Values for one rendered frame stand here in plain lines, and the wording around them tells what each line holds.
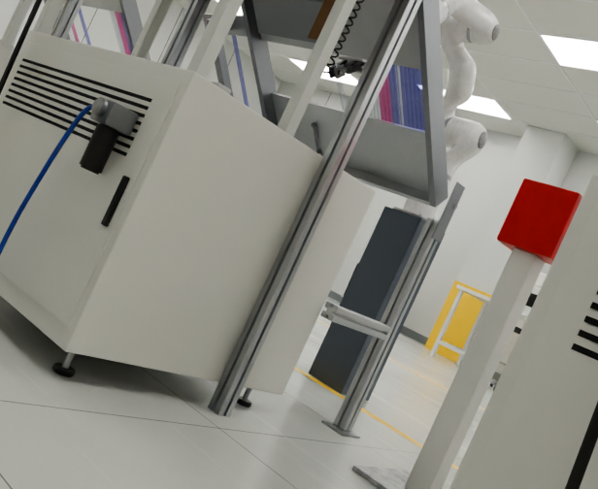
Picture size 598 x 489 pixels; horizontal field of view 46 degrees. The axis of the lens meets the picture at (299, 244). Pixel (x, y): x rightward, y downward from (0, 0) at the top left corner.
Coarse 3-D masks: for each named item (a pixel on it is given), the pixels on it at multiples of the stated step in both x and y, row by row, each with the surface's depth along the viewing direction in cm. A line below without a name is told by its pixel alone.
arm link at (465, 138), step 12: (456, 120) 264; (468, 120) 263; (456, 132) 262; (468, 132) 259; (480, 132) 259; (456, 144) 261; (468, 144) 259; (480, 144) 261; (456, 156) 262; (468, 156) 264; (456, 168) 267
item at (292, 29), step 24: (264, 0) 207; (288, 0) 200; (312, 0) 193; (360, 0) 186; (384, 0) 180; (264, 24) 213; (288, 24) 205; (312, 24) 198; (360, 24) 190; (312, 48) 208; (360, 48) 194; (408, 48) 182
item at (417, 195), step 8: (352, 168) 222; (352, 176) 218; (360, 176) 217; (368, 176) 216; (376, 176) 216; (368, 184) 214; (376, 184) 212; (384, 184) 210; (392, 184) 210; (400, 184) 209; (392, 192) 208; (400, 192) 205; (408, 192) 205; (416, 192) 204; (424, 192) 203; (416, 200) 202; (424, 200) 200
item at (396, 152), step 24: (288, 96) 229; (312, 120) 225; (336, 120) 217; (384, 120) 203; (312, 144) 231; (360, 144) 214; (384, 144) 206; (408, 144) 199; (360, 168) 219; (384, 168) 211; (408, 168) 204
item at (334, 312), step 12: (456, 192) 195; (456, 204) 197; (444, 216) 194; (444, 228) 196; (324, 312) 176; (336, 312) 174; (348, 312) 178; (348, 324) 179; (360, 324) 185; (372, 324) 187; (384, 324) 194; (384, 336) 193; (336, 432) 192
